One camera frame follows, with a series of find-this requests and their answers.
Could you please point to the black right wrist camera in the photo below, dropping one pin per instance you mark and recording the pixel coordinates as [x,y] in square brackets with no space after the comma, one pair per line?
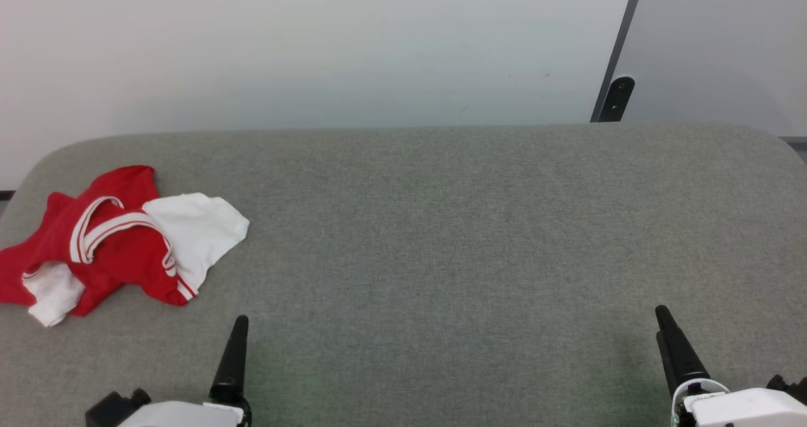
[791,388]

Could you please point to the red and white jersey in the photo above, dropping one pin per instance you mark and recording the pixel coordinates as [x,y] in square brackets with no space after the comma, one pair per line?
[120,250]

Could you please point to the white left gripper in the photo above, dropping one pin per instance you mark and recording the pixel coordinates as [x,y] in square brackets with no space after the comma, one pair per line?
[183,415]

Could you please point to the grey fabric sofa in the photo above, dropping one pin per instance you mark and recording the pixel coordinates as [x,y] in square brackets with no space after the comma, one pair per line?
[441,257]

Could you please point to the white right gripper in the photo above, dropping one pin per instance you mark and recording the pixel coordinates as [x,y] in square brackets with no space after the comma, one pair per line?
[744,411]

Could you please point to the dark thin wall strip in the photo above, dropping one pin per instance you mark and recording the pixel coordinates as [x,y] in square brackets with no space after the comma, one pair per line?
[627,17]

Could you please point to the black wall bracket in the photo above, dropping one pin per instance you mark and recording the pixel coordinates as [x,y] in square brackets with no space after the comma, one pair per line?
[616,99]

